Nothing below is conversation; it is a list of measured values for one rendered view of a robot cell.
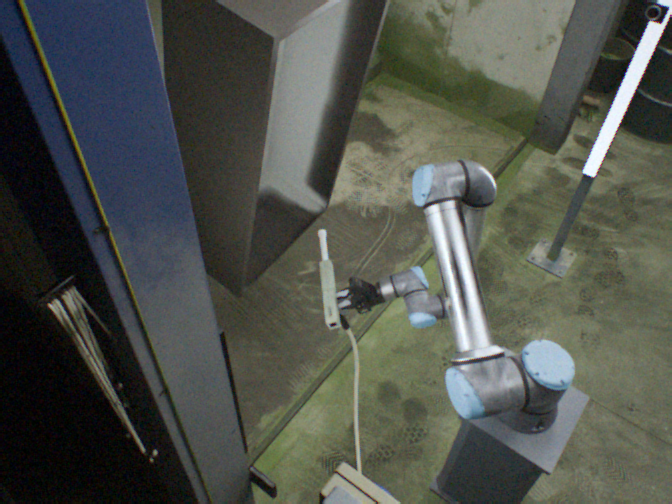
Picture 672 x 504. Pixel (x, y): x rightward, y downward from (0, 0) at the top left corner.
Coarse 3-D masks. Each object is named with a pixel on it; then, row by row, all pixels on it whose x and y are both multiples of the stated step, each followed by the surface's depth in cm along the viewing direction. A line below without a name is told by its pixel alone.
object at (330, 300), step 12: (324, 240) 245; (324, 252) 240; (324, 264) 234; (324, 276) 230; (324, 288) 226; (324, 300) 222; (336, 300) 223; (336, 312) 217; (336, 324) 216; (348, 324) 236
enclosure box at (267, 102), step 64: (192, 0) 144; (256, 0) 143; (320, 0) 148; (384, 0) 184; (192, 64) 159; (256, 64) 145; (320, 64) 215; (192, 128) 178; (256, 128) 161; (320, 128) 236; (192, 192) 202; (256, 192) 183; (320, 192) 261; (256, 256) 245
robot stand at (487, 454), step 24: (576, 408) 186; (480, 432) 185; (504, 432) 181; (552, 432) 181; (456, 456) 205; (480, 456) 194; (504, 456) 185; (528, 456) 176; (552, 456) 176; (456, 480) 216; (480, 480) 204; (504, 480) 194; (528, 480) 187
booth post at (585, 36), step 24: (576, 0) 304; (600, 0) 297; (576, 24) 311; (600, 24) 304; (576, 48) 319; (600, 48) 322; (552, 72) 335; (576, 72) 327; (552, 96) 344; (576, 96) 335; (552, 120) 353; (552, 144) 363
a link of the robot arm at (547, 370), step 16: (528, 352) 167; (544, 352) 168; (560, 352) 169; (528, 368) 164; (544, 368) 164; (560, 368) 165; (528, 384) 164; (544, 384) 163; (560, 384) 162; (528, 400) 165; (544, 400) 167
